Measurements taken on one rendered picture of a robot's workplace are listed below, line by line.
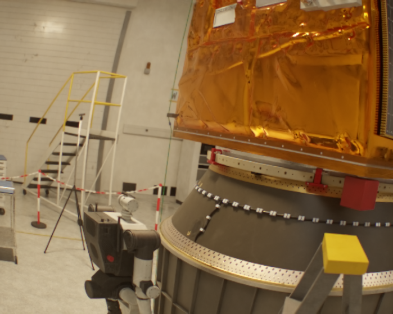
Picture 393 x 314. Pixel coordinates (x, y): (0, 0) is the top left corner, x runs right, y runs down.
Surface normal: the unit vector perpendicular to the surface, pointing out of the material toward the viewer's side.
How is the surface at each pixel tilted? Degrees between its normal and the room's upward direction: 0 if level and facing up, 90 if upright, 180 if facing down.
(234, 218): 62
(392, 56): 90
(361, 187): 90
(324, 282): 87
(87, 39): 90
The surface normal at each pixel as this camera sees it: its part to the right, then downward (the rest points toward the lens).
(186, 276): -0.83, -0.09
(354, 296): -0.24, -0.04
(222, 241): -0.57, -0.52
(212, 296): -0.69, -0.07
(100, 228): 0.63, 0.13
